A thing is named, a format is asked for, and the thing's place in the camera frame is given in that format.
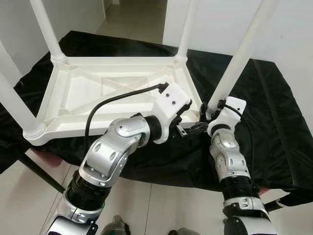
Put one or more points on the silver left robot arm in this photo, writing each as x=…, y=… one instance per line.
x=110, y=152

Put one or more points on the grey robot left foot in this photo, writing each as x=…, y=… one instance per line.
x=115, y=226

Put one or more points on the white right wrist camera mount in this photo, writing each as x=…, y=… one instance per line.
x=230, y=115

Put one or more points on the white plastic children table top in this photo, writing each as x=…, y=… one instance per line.
x=98, y=83

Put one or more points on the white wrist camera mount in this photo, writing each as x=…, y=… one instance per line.
x=230, y=115
x=171, y=107

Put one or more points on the grey robot right foot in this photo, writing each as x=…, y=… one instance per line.
x=185, y=231

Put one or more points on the grey robot foot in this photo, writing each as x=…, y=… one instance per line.
x=185, y=231
x=115, y=226

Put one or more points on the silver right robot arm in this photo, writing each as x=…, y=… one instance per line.
x=230, y=156

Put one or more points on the black table cloth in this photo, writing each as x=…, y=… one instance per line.
x=274, y=127

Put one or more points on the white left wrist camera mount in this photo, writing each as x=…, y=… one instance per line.
x=171, y=107

